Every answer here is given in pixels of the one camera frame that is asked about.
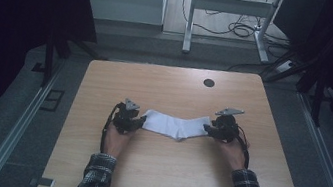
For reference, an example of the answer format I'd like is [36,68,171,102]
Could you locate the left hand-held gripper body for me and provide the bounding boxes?
[110,96,145,138]

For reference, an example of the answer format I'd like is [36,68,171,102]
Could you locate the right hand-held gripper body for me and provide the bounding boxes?
[208,104,246,146]

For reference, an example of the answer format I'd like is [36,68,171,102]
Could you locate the white cloth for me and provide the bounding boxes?
[140,105,213,147]

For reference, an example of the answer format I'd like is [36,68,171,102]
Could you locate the person's left hand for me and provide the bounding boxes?
[101,120,134,162]

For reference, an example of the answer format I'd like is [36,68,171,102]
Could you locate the person's right hand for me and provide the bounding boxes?
[213,135,251,174]

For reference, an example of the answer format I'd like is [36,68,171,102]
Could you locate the black round table grommet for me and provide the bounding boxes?
[202,77,216,89]

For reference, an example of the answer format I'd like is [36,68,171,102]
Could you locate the white power strip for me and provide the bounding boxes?
[273,57,296,76]

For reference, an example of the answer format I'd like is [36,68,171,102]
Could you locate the black metal stand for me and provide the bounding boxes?
[37,28,105,96]
[290,58,333,130]

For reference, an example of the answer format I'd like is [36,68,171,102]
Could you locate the left hand-held gripper black cable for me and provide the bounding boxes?
[97,101,121,156]

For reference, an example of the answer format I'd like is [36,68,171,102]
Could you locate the hand-held gripper black cable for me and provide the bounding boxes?
[231,125,256,171]
[97,101,121,156]

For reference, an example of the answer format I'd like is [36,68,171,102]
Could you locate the right hand-held gripper black cable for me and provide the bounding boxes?
[231,125,256,171]

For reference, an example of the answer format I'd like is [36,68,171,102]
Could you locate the black floor cables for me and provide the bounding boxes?
[172,0,300,81]

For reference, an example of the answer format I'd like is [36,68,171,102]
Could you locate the white metal desk frame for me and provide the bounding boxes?
[180,0,286,68]

